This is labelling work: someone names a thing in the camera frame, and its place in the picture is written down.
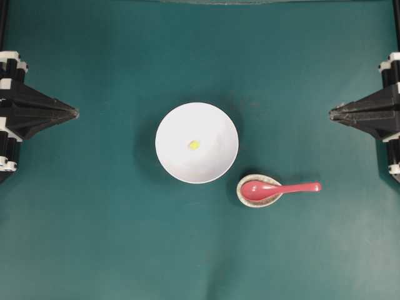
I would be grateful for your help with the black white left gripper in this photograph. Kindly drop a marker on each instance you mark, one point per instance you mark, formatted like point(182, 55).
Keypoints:
point(19, 126)

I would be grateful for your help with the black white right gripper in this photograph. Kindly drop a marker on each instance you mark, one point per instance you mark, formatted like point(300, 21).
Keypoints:
point(385, 129)

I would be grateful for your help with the pink plastic spoon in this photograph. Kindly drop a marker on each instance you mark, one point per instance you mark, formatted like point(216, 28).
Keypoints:
point(257, 190)

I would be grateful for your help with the yellow hexagonal prism block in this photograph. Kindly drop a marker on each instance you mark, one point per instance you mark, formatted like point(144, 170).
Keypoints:
point(193, 145)

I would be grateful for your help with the speckled ceramic spoon rest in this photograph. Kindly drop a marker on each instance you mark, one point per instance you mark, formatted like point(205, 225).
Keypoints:
point(257, 204)

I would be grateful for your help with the white round bowl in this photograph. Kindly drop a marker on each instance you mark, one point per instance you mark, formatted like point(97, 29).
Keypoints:
point(196, 121)

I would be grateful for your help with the black frame post left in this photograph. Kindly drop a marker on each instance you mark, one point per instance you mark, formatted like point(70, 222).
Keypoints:
point(3, 20)

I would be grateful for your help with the black frame post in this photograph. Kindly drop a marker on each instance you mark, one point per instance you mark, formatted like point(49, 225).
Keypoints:
point(3, 20)
point(396, 13)

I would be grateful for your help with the black frame post right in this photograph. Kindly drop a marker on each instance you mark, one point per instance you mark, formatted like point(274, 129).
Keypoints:
point(396, 13)

